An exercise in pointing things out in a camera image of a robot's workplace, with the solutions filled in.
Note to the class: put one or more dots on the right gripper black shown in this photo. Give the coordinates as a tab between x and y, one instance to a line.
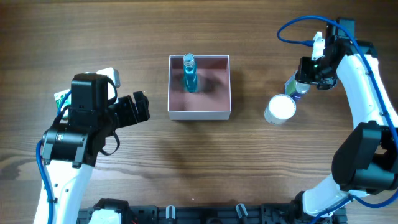
310	72

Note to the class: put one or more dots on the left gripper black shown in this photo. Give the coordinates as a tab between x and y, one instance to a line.
137	107

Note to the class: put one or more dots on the clear spray bottle blue label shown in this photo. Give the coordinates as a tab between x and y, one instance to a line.
295	89

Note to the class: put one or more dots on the cotton swab round container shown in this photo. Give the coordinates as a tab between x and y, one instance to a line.
281	107

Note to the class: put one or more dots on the green white soap box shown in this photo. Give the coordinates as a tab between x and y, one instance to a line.
62	99

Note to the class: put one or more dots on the teal mouthwash bottle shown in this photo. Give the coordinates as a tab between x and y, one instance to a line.
190	72

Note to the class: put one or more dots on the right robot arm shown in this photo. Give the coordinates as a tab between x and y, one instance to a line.
366	163

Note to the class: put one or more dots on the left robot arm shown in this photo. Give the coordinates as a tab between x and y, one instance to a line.
66	155

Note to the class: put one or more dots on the white box with pink interior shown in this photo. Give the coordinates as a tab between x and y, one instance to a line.
212	99

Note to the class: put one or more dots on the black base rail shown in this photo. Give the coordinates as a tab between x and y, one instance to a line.
260	214

